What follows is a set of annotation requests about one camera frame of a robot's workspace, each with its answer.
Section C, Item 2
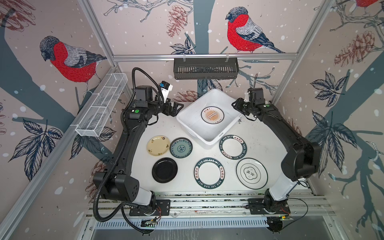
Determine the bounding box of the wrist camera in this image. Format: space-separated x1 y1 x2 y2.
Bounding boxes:
248 88 265 105
160 81 173 103

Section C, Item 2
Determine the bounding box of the cream yellow small plate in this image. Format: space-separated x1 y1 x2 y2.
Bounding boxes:
147 136 171 156

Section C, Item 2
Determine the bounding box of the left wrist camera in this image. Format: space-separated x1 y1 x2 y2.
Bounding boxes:
160 81 173 103

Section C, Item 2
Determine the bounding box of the orange sunburst plate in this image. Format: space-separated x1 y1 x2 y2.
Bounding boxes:
201 106 225 125

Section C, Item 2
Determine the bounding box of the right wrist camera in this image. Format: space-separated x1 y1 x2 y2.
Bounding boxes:
248 88 265 105

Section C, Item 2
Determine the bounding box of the green rim plate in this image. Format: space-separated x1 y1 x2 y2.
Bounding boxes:
194 158 225 190
219 135 248 160

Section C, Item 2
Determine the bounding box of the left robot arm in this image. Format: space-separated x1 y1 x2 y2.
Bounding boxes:
93 82 183 222

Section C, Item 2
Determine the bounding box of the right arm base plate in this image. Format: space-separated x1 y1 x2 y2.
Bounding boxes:
246 198 291 215

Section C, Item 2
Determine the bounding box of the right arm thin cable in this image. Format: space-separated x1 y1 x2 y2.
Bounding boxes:
278 179 310 230

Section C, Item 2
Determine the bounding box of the green rim plate front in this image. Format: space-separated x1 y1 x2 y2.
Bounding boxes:
194 158 225 190

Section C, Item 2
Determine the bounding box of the black wire hanging basket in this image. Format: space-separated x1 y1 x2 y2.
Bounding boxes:
173 57 240 81

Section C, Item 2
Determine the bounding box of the white plate thin green ring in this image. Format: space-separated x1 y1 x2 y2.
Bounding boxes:
235 157 269 190

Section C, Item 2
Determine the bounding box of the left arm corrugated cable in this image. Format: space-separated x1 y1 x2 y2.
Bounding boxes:
92 67 165 235

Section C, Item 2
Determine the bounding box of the teal patterned small plate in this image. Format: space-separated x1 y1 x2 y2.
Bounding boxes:
170 138 193 159

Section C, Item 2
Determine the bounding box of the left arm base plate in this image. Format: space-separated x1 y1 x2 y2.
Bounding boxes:
129 200 171 217

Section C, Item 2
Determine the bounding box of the white wire mesh basket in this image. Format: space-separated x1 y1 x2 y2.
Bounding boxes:
76 73 128 137

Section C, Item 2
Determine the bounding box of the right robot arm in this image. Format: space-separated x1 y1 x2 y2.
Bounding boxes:
232 98 321 213

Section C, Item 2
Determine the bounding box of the white plastic bin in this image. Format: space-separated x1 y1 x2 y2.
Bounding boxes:
177 89 241 150

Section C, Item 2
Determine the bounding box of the horizontal aluminium frame bar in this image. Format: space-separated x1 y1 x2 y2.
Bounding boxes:
113 53 298 63

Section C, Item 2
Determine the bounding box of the black round plate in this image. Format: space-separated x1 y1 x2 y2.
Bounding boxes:
152 158 178 184

